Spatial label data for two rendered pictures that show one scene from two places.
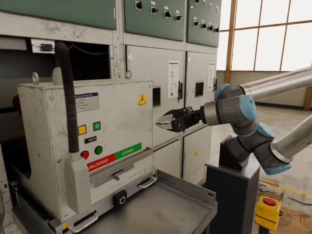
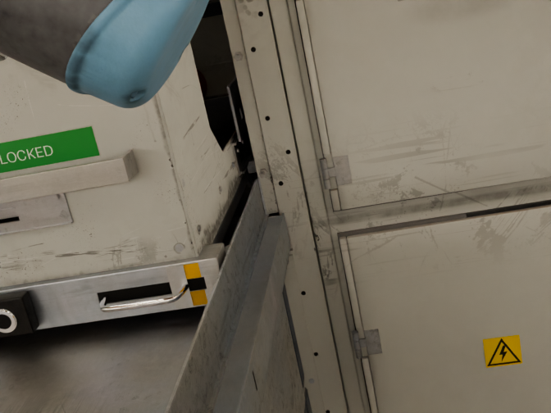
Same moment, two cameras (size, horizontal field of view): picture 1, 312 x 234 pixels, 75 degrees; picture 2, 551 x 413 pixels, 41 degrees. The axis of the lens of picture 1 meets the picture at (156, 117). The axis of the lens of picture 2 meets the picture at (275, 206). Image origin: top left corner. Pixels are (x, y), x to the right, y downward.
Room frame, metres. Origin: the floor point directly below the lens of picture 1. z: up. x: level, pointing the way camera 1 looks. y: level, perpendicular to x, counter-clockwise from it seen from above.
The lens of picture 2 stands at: (0.63, -0.75, 1.23)
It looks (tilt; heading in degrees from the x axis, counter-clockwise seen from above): 17 degrees down; 59
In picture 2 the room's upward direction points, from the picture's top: 12 degrees counter-clockwise
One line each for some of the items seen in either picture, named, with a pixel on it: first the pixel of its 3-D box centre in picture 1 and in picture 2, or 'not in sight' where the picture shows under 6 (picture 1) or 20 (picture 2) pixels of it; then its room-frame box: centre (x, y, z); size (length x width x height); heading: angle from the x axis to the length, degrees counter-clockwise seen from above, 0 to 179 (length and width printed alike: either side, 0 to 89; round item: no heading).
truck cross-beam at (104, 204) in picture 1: (114, 195); (20, 302); (0.79, 0.18, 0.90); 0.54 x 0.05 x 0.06; 140
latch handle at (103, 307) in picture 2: (147, 181); (143, 296); (0.90, 0.04, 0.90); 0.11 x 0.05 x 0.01; 140
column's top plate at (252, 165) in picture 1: (234, 163); not in sight; (1.40, -0.59, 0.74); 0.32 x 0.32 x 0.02; 49
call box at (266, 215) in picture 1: (267, 212); not in sight; (0.74, -0.47, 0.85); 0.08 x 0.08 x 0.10; 50
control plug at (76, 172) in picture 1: (76, 183); not in sight; (0.58, 0.25, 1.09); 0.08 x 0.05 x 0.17; 50
